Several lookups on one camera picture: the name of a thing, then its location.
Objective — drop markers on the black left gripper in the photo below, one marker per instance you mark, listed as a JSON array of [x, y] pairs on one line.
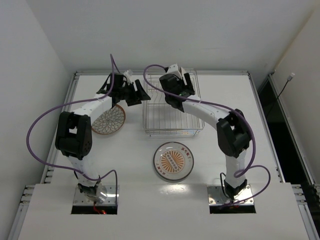
[[135, 91]]

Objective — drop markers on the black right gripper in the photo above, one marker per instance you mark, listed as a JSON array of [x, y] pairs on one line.
[[187, 81]]

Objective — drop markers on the floral plate orange rim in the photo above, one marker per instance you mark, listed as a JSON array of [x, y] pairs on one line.
[[110, 121], [182, 72]]

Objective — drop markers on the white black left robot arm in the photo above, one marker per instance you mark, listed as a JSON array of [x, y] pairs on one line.
[[74, 131]]

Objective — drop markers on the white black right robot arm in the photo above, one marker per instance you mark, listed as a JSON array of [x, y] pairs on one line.
[[233, 135]]

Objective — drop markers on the sunburst plate dark rim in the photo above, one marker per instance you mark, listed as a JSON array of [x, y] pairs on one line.
[[173, 161]]

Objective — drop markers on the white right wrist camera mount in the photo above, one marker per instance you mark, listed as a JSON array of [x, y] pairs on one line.
[[174, 70]]

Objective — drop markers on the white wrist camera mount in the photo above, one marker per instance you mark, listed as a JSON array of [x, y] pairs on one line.
[[174, 70], [127, 75]]

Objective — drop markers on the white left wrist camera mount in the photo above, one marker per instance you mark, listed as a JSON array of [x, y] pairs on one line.
[[127, 75]]

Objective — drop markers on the chrome wire dish rack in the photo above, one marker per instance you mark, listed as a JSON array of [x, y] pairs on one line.
[[160, 119]]

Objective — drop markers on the black wall cable white plug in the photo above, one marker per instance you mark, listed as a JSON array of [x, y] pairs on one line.
[[288, 80]]

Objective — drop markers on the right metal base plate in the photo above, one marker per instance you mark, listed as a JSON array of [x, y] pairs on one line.
[[217, 198]]

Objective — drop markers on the metal base plate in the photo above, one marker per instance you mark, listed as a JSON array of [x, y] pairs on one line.
[[110, 195], [217, 198]]

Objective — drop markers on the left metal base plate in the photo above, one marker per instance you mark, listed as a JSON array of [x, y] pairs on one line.
[[110, 195]]

